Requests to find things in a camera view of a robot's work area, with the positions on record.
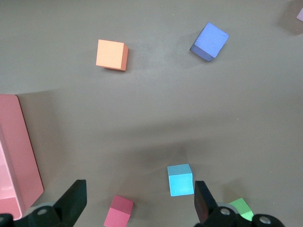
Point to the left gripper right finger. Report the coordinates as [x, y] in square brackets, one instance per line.
[203, 205]

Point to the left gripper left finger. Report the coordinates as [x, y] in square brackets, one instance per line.
[71, 205]

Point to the light blue foam cube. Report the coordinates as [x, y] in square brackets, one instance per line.
[180, 183]

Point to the green foam cube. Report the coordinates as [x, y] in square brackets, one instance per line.
[241, 208]

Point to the red foam cube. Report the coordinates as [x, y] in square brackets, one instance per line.
[118, 212]

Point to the pink plastic bin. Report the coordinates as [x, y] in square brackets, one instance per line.
[21, 146]

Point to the large table cover sheet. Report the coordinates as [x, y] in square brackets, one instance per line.
[151, 106]

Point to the orange foam cube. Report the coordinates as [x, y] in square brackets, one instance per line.
[110, 54]

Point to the purple foam cube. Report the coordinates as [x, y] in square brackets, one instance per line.
[209, 39]

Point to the pink foam cube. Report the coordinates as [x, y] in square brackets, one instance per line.
[300, 14]

